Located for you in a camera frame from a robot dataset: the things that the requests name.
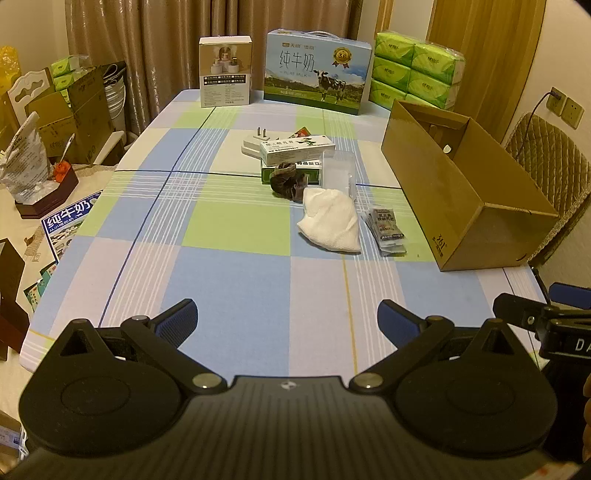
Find brown cardboard box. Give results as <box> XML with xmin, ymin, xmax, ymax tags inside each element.
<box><xmin>381</xmin><ymin>99</ymin><xmax>560</xmax><ymax>272</ymax></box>

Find white plug adapter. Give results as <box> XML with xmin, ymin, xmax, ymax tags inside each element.
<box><xmin>241</xmin><ymin>126</ymin><xmax>278</xmax><ymax>158</ymax></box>

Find white chair back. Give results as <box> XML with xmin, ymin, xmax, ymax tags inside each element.
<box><xmin>7</xmin><ymin>68</ymin><xmax>56</xmax><ymax>118</ymax></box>

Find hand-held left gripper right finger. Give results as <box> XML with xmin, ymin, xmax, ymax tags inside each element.
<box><xmin>348</xmin><ymin>299</ymin><xmax>526</xmax><ymax>394</ymax></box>

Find quilted brown chair cover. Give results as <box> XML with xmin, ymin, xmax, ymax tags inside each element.
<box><xmin>505</xmin><ymin>113</ymin><xmax>591</xmax><ymax>261</ymax></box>

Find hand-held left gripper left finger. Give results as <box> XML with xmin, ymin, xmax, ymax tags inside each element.
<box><xmin>56</xmin><ymin>298</ymin><xmax>228</xmax><ymax>394</ymax></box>

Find purple charger cable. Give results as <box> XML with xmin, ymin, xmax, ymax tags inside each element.
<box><xmin>527</xmin><ymin>90</ymin><xmax>562</xmax><ymax>124</ymax></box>

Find flat blue milk carton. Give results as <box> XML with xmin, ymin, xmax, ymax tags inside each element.
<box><xmin>41</xmin><ymin>190</ymin><xmax>103</xmax><ymax>265</ymax></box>

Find dark wooden frame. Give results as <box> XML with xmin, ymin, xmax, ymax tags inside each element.
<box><xmin>0</xmin><ymin>237</ymin><xmax>31</xmax><ymax>361</ymax></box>

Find clear plastic box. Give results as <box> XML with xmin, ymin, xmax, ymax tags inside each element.
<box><xmin>320</xmin><ymin>150</ymin><xmax>357</xmax><ymax>201</ymax></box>

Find metal bucket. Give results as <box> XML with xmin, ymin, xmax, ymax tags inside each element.
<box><xmin>103</xmin><ymin>65</ymin><xmax>128</xmax><ymax>134</ymax></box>

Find brown cardboard boxes stack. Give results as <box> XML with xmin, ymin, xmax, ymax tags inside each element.
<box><xmin>25</xmin><ymin>61</ymin><xmax>126</xmax><ymax>165</ymax></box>

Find yellow plastic bag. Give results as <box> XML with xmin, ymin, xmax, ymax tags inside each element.
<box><xmin>0</xmin><ymin>46</ymin><xmax>22</xmax><ymax>95</ymax></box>

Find yellow curtain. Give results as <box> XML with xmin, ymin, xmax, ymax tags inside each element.
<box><xmin>427</xmin><ymin>0</ymin><xmax>546</xmax><ymax>125</ymax></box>

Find green mouth spray box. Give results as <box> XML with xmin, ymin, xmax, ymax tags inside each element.
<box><xmin>261</xmin><ymin>161</ymin><xmax>324</xmax><ymax>185</ymax></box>

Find dark wooden box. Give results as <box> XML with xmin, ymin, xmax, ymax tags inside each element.
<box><xmin>14</xmin><ymin>166</ymin><xmax>79</xmax><ymax>219</ymax></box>

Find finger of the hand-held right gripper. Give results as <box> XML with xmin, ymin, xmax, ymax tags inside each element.
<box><xmin>549</xmin><ymin>282</ymin><xmax>591</xmax><ymax>319</ymax></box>
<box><xmin>492</xmin><ymin>293</ymin><xmax>555</xmax><ymax>331</ymax></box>

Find white ointment box green bird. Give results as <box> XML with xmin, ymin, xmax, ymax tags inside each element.
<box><xmin>259</xmin><ymin>136</ymin><xmax>337</xmax><ymax>166</ymax></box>

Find dark sachet packet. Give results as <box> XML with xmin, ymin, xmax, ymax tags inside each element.
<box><xmin>367</xmin><ymin>205</ymin><xmax>402</xmax><ymax>236</ymax></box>
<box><xmin>376</xmin><ymin>228</ymin><xmax>408</xmax><ymax>257</ymax></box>

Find dark brown hair scrunchie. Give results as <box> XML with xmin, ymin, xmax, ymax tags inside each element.
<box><xmin>270</xmin><ymin>162</ymin><xmax>309</xmax><ymax>204</ymax></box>

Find silver foil bag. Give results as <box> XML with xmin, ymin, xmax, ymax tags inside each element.
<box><xmin>0</xmin><ymin>111</ymin><xmax>51</xmax><ymax>205</ymax></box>

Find green printed cards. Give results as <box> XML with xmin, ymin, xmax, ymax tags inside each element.
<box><xmin>23</xmin><ymin>261</ymin><xmax>59</xmax><ymax>306</ymax></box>

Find blue milk carton case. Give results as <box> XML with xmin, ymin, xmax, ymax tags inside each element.
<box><xmin>263</xmin><ymin>28</ymin><xmax>374</xmax><ymax>116</ymax></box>

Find white appliance box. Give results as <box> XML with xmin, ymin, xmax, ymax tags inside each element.
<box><xmin>198</xmin><ymin>36</ymin><xmax>254</xmax><ymax>109</ymax></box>

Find beige curtain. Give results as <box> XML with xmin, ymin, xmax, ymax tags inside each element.
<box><xmin>67</xmin><ymin>0</ymin><xmax>365</xmax><ymax>134</ymax></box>

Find bundle of green tissue packs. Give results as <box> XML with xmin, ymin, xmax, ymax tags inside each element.
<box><xmin>369</xmin><ymin>31</ymin><xmax>466</xmax><ymax>110</ymax></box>

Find small green tissue packs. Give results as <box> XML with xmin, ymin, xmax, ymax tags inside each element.
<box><xmin>50</xmin><ymin>55</ymin><xmax>91</xmax><ymax>91</ymax></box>

